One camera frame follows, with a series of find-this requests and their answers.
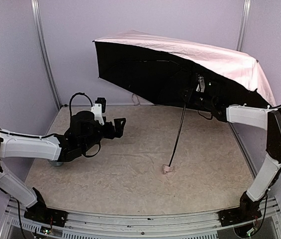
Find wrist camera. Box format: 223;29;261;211
91;97;106;125
196;75;205;93

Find pink and black umbrella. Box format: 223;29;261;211
92;30;277;175

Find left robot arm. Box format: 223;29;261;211
0;111;126;227

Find left aluminium corner post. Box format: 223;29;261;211
31;0;62;111

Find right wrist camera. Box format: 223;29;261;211
196;75;205;93

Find black left camera cable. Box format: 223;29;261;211
69;92;94;118

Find right aluminium corner post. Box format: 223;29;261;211
236;0;252;51

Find light blue cup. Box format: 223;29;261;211
48;160;63;167

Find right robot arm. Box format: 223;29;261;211
180;88;281;227

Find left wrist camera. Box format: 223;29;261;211
91;97;106;125

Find aluminium front rail frame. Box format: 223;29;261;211
0;198;281;239

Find aluminium corner post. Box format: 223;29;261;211
236;0;252;51
31;0;62;111

